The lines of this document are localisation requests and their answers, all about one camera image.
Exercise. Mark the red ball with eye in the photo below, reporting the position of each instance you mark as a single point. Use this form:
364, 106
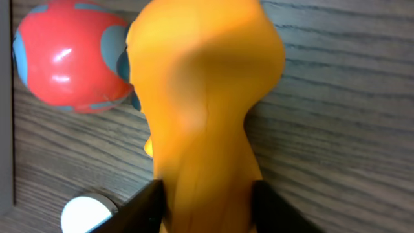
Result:
66, 55

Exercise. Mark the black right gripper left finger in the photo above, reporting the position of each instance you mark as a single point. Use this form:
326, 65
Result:
143, 213

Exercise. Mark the orange dinosaur figure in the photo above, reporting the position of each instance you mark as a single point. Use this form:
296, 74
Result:
197, 68

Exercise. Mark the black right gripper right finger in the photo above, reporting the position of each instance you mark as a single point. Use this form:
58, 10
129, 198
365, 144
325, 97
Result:
272, 214

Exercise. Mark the white box with pink interior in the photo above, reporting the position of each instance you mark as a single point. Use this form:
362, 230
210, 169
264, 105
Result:
7, 148

